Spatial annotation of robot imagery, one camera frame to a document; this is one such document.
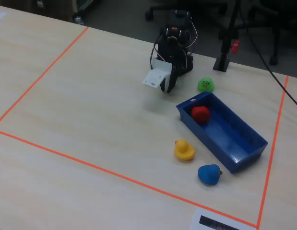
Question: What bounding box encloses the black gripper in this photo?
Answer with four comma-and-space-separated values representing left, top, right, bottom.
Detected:
158, 35, 189, 94

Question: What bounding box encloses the red rubber duck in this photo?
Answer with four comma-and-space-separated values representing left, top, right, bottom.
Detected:
190, 105, 211, 125

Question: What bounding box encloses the green rubber duck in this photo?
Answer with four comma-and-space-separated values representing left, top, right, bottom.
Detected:
197, 76, 215, 93

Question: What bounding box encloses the yellow rubber duck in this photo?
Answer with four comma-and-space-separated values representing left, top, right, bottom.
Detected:
174, 139, 196, 161

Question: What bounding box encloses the blue plastic box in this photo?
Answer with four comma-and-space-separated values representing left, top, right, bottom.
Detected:
175, 91, 269, 174

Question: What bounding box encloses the blue rubber duck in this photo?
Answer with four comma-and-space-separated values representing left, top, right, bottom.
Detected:
197, 164, 224, 186

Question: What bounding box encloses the black office chair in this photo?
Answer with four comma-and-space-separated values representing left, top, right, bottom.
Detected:
244, 0, 297, 66
144, 0, 228, 23

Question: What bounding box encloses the orange tape strip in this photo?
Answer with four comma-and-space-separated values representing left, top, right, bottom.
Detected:
0, 128, 259, 228
256, 75, 289, 229
0, 26, 90, 127

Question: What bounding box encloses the white paper with black bar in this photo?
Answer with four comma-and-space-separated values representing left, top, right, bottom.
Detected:
189, 207, 258, 230

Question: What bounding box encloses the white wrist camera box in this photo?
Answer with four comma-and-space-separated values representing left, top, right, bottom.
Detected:
141, 58, 173, 89

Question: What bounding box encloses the long black cable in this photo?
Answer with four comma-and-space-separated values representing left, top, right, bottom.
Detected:
237, 0, 297, 109

